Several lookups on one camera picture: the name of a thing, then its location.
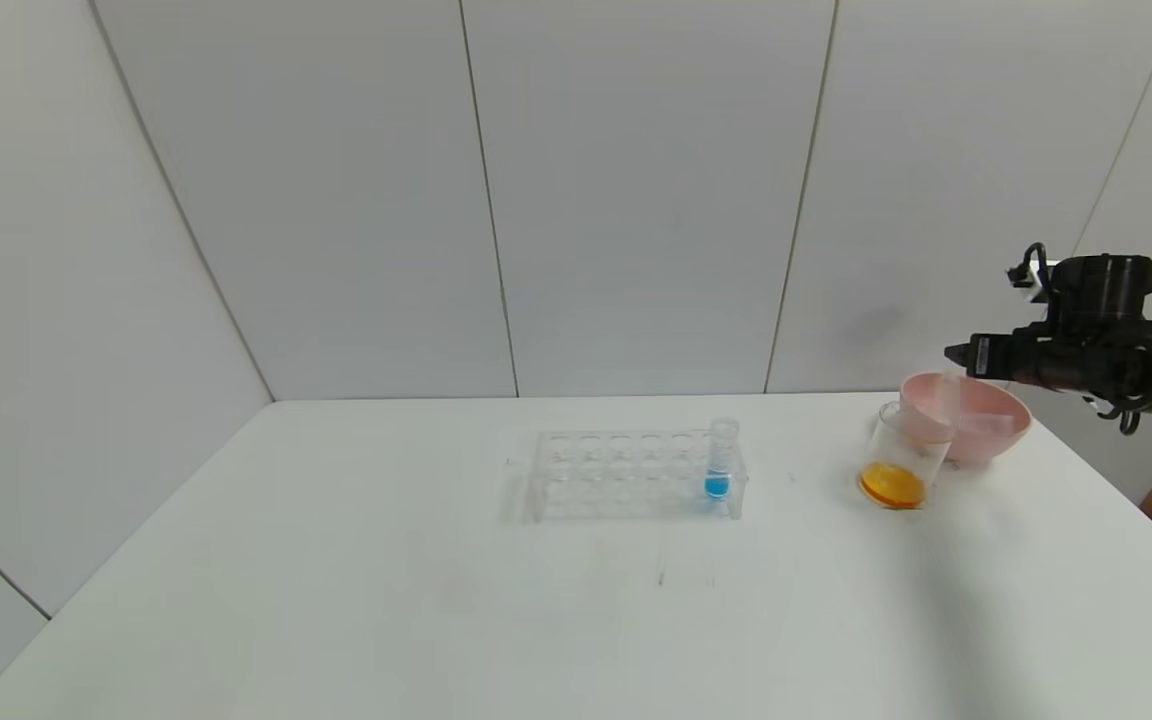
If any test tube with yellow liquid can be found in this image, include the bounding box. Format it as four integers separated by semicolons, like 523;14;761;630
928;372;965;421

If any pink bowl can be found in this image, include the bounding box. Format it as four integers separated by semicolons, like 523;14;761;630
899;373;1031;465

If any test tube with blue liquid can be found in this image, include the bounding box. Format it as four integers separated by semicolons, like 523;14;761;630
704;418;743;503

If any clear glass beaker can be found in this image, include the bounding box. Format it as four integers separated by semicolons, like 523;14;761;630
858;402;957;511

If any clear plastic test tube rack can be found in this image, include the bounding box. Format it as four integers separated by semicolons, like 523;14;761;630
526;430;749;523

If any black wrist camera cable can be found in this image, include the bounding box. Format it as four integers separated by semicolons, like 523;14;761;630
1021;242;1055;301

